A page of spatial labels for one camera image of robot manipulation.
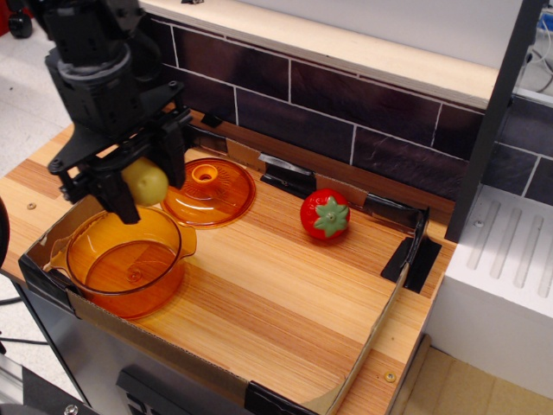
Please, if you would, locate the dark grey vertical post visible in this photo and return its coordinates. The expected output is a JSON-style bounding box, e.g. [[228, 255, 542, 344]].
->
[[445, 0, 546, 243]]

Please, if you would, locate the black office chair wheel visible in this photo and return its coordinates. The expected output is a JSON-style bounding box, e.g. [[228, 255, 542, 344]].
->
[[8, 9, 33, 39]]

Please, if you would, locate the cardboard fence with black tape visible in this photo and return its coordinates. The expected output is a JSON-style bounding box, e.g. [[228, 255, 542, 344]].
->
[[1, 125, 448, 414]]

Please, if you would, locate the yellow toy potato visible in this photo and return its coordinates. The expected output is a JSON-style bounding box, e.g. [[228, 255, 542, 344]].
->
[[122, 157, 168, 207]]

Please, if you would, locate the black control panel below table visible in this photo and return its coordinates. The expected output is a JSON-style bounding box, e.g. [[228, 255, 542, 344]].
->
[[116, 367, 191, 414]]

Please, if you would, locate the red toy tomato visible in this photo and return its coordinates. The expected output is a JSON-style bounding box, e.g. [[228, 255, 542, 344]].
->
[[300, 188, 351, 240]]

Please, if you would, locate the white ribbed sink unit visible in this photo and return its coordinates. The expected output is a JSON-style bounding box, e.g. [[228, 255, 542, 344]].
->
[[426, 186, 552, 398]]

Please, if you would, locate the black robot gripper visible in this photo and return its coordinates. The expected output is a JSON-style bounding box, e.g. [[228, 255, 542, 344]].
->
[[45, 46, 191, 225]]

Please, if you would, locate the orange transparent pot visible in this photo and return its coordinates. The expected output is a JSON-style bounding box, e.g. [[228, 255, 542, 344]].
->
[[45, 207, 197, 319]]

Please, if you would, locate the orange transparent pot lid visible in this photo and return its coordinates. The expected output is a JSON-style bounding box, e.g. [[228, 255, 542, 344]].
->
[[161, 157, 256, 228]]

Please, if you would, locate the black round object at left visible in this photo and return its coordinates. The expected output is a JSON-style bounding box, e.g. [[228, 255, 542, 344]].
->
[[0, 200, 10, 266]]

